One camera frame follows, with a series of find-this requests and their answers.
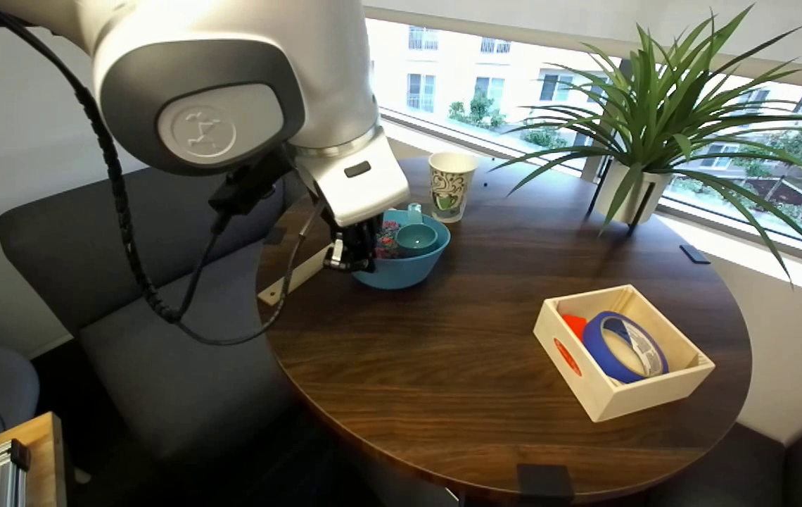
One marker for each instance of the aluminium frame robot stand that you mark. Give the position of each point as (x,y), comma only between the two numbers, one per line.
(31,462)

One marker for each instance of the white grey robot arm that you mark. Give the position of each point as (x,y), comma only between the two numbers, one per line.
(217,86)

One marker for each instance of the yellow wooden ruler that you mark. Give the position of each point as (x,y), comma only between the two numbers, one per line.
(298,275)

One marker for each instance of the blue bowl with beads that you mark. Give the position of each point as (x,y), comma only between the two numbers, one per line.
(397,272)

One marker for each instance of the small black table sensor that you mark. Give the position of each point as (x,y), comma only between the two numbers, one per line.
(694,255)

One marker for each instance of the teal plastic spoon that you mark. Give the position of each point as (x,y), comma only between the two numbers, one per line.
(408,231)

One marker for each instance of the white wooden box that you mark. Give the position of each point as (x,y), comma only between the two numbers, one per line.
(557,331)

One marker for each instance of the white plant pot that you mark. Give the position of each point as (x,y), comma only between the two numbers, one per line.
(627,195)

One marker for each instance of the dark grey sofa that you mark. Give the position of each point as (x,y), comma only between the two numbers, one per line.
(191,393)

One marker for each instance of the round wooden table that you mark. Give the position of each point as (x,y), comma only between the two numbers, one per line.
(447,381)

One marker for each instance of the green potted plant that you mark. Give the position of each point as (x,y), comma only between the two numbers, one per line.
(664,107)

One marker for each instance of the white patterned paper cup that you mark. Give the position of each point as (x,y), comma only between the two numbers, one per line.
(450,175)

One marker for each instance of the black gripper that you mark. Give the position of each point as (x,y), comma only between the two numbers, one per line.
(354,247)

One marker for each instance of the blue tape roll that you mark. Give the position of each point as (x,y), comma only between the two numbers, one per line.
(623,348)

